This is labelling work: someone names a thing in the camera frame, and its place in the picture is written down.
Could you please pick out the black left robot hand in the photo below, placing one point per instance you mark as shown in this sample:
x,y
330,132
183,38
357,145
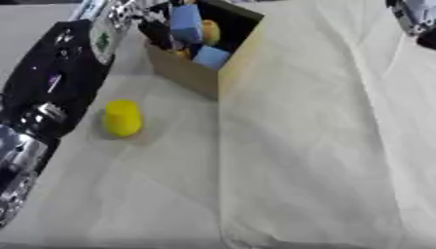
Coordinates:
x,y
157,30

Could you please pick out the small orange toy piece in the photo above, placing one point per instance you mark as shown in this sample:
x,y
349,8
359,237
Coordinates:
x,y
181,53

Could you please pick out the tall blue block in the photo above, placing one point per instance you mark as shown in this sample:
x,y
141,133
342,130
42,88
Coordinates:
x,y
186,24

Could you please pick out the tan cardboard box black inside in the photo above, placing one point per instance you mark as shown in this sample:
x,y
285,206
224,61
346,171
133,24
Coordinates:
x,y
190,76

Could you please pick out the yellow cylinder block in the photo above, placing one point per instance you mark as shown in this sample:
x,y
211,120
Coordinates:
x,y
121,118

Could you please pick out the small blue block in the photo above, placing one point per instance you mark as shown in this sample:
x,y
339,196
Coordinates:
x,y
211,57

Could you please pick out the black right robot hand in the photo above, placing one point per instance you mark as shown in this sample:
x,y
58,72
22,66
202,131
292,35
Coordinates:
x,y
428,39

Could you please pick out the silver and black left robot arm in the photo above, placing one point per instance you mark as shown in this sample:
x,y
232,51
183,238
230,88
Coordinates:
x,y
54,74

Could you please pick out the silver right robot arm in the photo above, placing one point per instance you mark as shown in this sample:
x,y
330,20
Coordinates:
x,y
413,14

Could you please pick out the orange yellow toy fruit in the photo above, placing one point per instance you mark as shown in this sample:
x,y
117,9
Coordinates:
x,y
211,32

